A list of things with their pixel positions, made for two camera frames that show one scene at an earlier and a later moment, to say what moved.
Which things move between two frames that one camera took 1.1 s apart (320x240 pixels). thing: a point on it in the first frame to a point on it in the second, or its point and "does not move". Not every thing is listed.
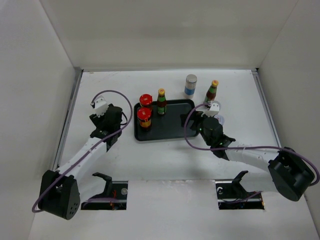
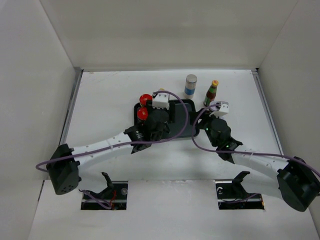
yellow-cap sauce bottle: x=211 y=93 does not move
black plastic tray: x=170 y=126 does not move
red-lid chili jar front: x=144 y=116 does not move
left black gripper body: x=102 y=120 to x=157 y=137
